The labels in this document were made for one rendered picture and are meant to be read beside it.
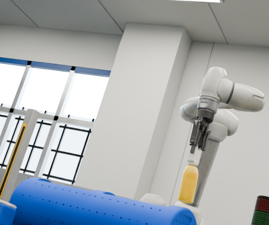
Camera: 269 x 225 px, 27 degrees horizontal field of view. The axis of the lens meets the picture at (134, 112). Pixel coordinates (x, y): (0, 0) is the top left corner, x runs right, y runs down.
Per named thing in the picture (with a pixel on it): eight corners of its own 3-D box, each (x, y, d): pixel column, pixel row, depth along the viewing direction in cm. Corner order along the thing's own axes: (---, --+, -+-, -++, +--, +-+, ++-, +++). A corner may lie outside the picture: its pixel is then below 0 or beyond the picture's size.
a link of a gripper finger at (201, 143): (199, 124, 245) (200, 125, 246) (195, 149, 243) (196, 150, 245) (207, 125, 242) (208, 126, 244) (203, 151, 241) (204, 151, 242)
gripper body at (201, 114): (202, 114, 250) (197, 134, 248) (194, 107, 244) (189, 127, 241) (217, 116, 246) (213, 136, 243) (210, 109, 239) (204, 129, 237)
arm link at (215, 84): (200, 93, 241) (229, 102, 241) (209, 60, 245) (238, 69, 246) (195, 99, 251) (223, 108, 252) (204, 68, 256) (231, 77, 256)
